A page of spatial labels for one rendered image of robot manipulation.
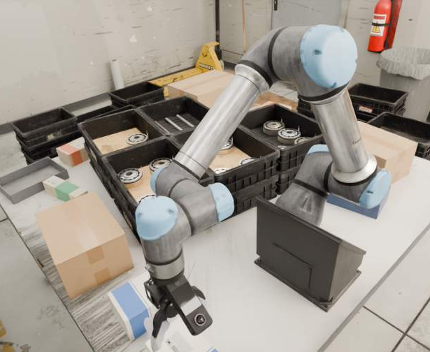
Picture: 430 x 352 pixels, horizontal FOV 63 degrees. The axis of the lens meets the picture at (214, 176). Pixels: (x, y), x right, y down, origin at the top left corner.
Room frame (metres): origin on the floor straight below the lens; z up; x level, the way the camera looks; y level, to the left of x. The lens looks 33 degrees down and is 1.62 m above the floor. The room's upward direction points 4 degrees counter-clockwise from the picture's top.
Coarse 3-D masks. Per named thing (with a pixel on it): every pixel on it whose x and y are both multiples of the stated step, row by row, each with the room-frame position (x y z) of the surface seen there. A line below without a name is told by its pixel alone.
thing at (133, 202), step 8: (144, 144) 1.32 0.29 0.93; (176, 144) 1.30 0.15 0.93; (120, 152) 1.27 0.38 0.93; (104, 160) 1.21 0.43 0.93; (112, 168) 1.14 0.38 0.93; (112, 176) 1.11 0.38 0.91; (208, 176) 1.05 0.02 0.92; (120, 184) 1.03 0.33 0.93; (200, 184) 1.01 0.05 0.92; (208, 184) 1.02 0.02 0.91; (136, 208) 0.90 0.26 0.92
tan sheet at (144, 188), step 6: (144, 168) 1.29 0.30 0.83; (144, 174) 1.25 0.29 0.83; (150, 174) 1.24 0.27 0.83; (144, 180) 1.20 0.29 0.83; (138, 186) 1.16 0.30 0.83; (144, 186) 1.15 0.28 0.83; (132, 192) 1.12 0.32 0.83; (138, 192) 1.12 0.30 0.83; (144, 192) 1.11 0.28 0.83; (150, 192) 1.11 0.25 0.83; (138, 198) 1.08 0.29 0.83
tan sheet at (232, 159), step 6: (234, 150) 1.39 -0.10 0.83; (240, 150) 1.39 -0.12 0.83; (216, 156) 1.35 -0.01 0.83; (222, 156) 1.34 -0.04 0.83; (228, 156) 1.34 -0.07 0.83; (234, 156) 1.34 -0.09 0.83; (240, 156) 1.33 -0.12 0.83; (246, 156) 1.33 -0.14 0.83; (216, 162) 1.30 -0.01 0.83; (222, 162) 1.30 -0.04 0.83; (228, 162) 1.29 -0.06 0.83; (234, 162) 1.29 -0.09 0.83; (216, 168) 1.25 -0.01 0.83; (228, 168) 1.24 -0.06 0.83
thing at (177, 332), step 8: (176, 320) 0.57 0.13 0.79; (176, 328) 0.55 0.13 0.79; (184, 328) 0.55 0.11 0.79; (168, 336) 0.53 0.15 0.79; (176, 336) 0.53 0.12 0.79; (184, 336) 0.53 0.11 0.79; (192, 336) 0.53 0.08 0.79; (200, 336) 0.52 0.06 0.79; (168, 344) 0.51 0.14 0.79; (176, 344) 0.51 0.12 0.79; (184, 344) 0.50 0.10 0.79; (192, 344) 0.50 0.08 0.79; (200, 344) 0.50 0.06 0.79; (208, 344) 0.50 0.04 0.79
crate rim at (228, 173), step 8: (240, 128) 1.41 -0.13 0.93; (256, 136) 1.32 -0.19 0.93; (264, 144) 1.25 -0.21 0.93; (256, 160) 1.13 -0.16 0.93; (264, 160) 1.14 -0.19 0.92; (272, 160) 1.16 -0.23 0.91; (208, 168) 1.10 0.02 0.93; (232, 168) 1.08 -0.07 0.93; (240, 168) 1.09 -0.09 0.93; (248, 168) 1.11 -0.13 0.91; (216, 176) 1.05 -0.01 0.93; (224, 176) 1.05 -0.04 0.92
